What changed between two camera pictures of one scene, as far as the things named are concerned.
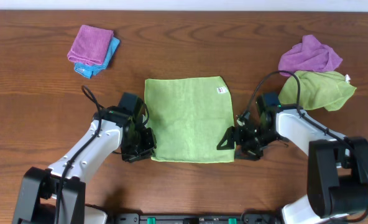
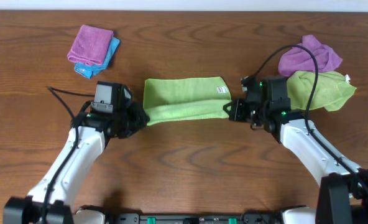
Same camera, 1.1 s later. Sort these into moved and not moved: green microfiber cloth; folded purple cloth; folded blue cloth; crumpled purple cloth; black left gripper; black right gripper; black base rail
Moved: black left gripper; black right gripper; green microfiber cloth
Not moved: folded blue cloth; folded purple cloth; crumpled purple cloth; black base rail
